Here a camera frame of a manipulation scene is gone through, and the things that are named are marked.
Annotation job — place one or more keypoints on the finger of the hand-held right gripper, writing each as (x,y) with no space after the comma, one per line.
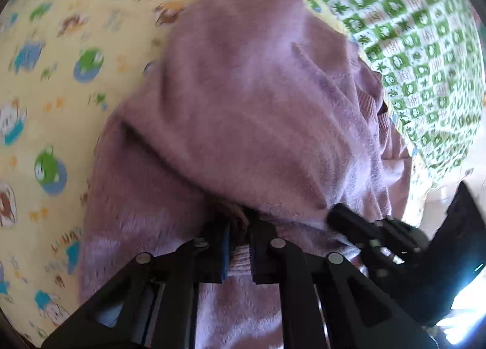
(351,222)

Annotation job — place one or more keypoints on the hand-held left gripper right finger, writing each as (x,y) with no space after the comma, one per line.
(262,260)

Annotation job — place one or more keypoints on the green checkered printed blanket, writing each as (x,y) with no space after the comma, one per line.
(417,49)

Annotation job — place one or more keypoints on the yellow cartoon animal printed blanket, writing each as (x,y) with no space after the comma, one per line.
(68,106)

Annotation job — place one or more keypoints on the purple fleece garment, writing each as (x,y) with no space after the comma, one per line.
(243,113)

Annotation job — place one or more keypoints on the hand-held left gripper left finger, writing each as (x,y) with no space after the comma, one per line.
(226,254)

